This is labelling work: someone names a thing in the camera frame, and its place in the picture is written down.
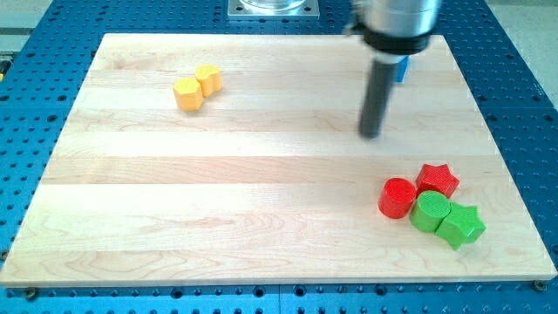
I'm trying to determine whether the green star block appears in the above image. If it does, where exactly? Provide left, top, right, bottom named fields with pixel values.
left=435, top=201, right=487, bottom=250

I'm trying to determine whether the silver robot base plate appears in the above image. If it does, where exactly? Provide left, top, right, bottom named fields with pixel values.
left=228, top=0, right=320, bottom=18

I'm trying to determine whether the blue perforated table plate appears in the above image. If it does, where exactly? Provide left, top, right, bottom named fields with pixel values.
left=1, top=1, right=557, bottom=313

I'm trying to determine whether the green cylinder block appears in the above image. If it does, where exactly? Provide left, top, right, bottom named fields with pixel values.
left=410, top=191, right=451, bottom=233

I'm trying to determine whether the red star block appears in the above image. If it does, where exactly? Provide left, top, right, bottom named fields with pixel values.
left=415, top=164, right=460, bottom=199

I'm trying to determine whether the red cylinder block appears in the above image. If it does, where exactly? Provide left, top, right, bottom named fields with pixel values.
left=378, top=177, right=416, bottom=219

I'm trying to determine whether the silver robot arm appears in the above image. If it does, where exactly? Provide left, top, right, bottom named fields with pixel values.
left=344, top=0, right=441, bottom=139

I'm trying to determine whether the wooden board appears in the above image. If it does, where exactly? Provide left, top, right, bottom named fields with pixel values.
left=1, top=33, right=556, bottom=288

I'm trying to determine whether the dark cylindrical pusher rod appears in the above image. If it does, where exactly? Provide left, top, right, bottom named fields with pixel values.
left=358, top=60, right=398, bottom=139

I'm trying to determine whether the yellow heart block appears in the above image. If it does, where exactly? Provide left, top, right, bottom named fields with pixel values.
left=194, top=65, right=222, bottom=97

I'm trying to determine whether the blue block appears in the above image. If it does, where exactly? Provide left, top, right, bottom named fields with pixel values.
left=396, top=56, right=410, bottom=83

